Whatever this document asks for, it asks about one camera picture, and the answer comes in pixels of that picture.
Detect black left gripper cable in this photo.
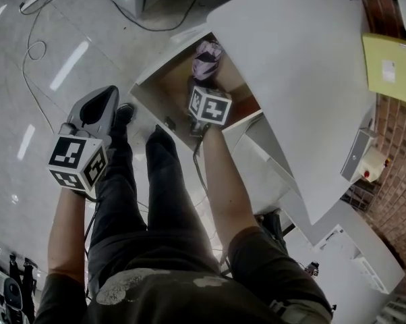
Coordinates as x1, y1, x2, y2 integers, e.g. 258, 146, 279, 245
83, 194, 101, 298

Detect white wooden drawer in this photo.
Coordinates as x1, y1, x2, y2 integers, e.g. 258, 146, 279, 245
129, 31, 264, 152

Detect purple grey cloth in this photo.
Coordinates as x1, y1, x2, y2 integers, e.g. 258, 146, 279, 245
192, 40, 224, 84

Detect white control box red buttons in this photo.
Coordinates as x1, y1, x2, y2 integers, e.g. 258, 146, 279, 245
339, 126, 391, 184

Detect black equipment stand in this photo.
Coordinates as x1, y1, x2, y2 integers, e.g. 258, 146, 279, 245
0, 253, 38, 324

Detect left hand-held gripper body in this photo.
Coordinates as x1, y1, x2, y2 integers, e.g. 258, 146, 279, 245
47, 84, 120, 196

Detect person's right forearm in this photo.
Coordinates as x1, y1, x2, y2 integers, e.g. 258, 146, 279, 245
201, 125, 261, 249

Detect person's dark printed shirt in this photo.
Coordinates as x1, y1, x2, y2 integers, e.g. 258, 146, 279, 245
34, 226, 334, 324

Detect person's black left shoe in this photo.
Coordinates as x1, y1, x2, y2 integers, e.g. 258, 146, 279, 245
115, 102, 136, 126

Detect person's black trousers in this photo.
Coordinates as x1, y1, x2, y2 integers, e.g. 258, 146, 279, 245
86, 111, 221, 296

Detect looped white floor cable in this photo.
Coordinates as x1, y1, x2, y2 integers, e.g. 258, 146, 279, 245
20, 0, 57, 131

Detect white desk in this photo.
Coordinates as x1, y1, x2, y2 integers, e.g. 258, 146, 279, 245
169, 0, 406, 295

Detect dark curved floor cable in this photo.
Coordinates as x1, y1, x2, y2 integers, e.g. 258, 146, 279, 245
113, 0, 212, 32

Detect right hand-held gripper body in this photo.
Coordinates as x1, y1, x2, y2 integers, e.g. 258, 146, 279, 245
187, 84, 233, 138

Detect white power strip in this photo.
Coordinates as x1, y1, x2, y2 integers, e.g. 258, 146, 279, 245
19, 0, 52, 13

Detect person's left forearm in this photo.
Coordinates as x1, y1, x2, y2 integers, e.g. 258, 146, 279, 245
47, 189, 89, 285

